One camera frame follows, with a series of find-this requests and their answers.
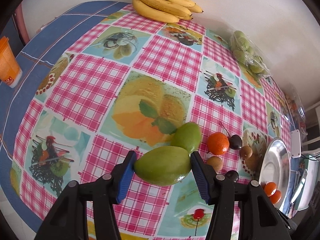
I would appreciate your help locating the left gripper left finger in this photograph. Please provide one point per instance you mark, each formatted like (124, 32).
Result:
(122, 175)

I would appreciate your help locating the plastic tray of green plums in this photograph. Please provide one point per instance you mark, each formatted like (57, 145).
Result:
(248, 55)

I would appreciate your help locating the clear box of small fruits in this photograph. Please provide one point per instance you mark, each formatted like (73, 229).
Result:
(297, 112)

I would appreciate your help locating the orange tangerine with stem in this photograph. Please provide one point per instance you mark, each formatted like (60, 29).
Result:
(270, 188)

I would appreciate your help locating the blue tablecloth underneath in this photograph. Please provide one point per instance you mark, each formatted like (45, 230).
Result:
(36, 59)

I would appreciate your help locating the orange plastic cup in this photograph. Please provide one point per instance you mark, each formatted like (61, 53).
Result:
(10, 71)

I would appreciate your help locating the silver metal bowl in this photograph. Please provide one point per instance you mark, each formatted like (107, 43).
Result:
(276, 168)

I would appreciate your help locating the green mango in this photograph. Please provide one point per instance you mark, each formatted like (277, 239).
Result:
(163, 166)
(188, 137)

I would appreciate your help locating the yellow banana bunch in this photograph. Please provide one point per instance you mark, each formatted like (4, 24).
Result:
(167, 11)

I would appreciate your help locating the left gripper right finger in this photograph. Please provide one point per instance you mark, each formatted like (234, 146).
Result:
(205, 178)

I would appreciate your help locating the white rectangular device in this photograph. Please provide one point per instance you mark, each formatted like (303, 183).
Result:
(295, 144)

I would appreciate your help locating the checkered fruit print tablecloth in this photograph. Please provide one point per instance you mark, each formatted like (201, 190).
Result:
(128, 84)

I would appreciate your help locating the dark cherry with stem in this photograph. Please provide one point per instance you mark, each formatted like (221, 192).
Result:
(235, 142)

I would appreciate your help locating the brown round longan fruit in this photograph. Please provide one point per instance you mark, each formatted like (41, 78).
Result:
(246, 152)

